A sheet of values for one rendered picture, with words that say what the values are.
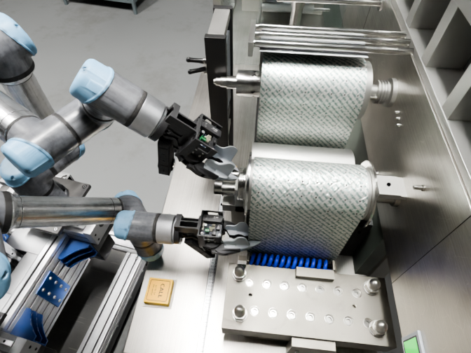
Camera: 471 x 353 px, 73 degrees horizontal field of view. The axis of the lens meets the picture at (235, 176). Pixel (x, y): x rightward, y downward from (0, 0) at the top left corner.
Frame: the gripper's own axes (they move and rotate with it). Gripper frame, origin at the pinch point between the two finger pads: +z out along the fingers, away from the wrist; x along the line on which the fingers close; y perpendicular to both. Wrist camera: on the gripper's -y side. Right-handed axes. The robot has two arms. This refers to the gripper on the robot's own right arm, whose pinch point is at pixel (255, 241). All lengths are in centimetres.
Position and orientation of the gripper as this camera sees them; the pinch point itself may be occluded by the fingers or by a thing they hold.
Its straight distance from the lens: 83.3
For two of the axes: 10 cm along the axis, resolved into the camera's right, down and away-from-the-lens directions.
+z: 9.9, 0.8, -0.6
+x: 1.0, -7.9, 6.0
